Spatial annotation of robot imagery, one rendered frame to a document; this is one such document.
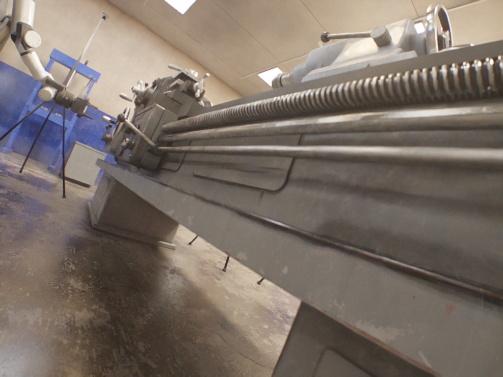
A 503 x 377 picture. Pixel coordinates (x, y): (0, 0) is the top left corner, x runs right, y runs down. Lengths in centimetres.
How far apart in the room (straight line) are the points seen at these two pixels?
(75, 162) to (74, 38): 265
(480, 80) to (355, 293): 29
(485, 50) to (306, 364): 53
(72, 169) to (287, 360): 376
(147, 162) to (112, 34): 479
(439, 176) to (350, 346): 26
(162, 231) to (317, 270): 184
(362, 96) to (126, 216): 175
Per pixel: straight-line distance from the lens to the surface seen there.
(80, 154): 395
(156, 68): 581
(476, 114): 36
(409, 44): 88
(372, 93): 44
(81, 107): 155
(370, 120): 40
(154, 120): 121
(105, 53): 566
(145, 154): 119
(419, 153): 35
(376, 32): 81
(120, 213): 192
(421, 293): 22
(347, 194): 46
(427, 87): 40
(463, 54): 52
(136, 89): 140
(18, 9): 157
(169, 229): 206
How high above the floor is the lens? 46
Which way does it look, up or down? 8 degrees up
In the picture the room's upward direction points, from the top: 21 degrees clockwise
